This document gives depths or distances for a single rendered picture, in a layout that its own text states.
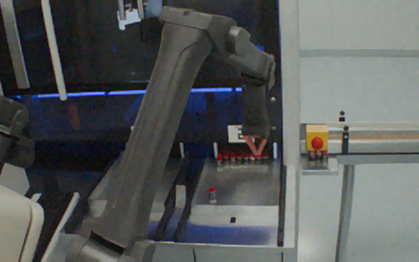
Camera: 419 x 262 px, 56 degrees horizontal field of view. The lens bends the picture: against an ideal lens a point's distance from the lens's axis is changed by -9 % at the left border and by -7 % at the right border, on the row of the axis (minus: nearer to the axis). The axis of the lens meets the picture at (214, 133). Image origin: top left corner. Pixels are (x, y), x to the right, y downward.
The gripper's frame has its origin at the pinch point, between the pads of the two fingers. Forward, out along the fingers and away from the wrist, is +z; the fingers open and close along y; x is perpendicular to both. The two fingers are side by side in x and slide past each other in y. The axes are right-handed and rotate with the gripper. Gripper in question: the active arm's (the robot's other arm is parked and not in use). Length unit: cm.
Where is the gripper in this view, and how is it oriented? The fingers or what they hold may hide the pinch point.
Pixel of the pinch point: (257, 152)
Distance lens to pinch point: 115.4
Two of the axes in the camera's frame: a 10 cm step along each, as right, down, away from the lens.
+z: 1.0, 8.8, 4.6
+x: -9.8, 0.1, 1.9
